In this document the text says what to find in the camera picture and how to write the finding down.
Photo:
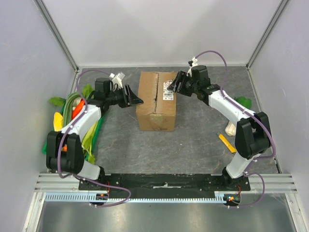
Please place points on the brown cardboard express box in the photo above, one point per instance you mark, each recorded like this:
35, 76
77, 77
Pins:
158, 111

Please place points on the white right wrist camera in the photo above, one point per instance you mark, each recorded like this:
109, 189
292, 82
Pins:
192, 63

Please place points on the aluminium frame post left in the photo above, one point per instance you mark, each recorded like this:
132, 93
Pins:
56, 33

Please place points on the green bean bundle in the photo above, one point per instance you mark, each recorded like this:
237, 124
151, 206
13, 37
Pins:
67, 111

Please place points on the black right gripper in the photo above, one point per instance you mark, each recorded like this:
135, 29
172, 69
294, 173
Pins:
183, 83

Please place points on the aluminium frame post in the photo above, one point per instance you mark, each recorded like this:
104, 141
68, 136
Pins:
56, 33
267, 32

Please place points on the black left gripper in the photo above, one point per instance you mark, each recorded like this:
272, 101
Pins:
133, 99

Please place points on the aluminium frame post right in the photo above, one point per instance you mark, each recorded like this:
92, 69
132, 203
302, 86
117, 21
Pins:
267, 32

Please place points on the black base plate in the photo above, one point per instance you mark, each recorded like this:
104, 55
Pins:
161, 186

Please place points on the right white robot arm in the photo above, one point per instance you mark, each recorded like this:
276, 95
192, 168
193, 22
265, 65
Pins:
253, 134

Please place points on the green bok choy leaf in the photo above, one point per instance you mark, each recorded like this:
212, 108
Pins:
245, 102

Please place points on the orange carrot toy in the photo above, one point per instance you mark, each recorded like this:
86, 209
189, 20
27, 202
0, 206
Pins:
77, 109

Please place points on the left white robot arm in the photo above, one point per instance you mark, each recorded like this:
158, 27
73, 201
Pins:
64, 148

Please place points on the yellow utility knife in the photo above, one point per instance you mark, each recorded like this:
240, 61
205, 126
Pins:
227, 143

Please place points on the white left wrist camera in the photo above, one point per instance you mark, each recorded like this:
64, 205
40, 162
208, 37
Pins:
117, 79

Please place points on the yellow corn toy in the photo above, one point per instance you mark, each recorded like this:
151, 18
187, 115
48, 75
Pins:
58, 121

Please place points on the white radish toy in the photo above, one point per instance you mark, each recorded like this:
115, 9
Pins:
230, 129

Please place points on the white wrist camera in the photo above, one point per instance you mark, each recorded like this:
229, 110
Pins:
192, 63
117, 79

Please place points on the green vegetable tray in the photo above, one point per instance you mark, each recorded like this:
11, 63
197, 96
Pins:
94, 133

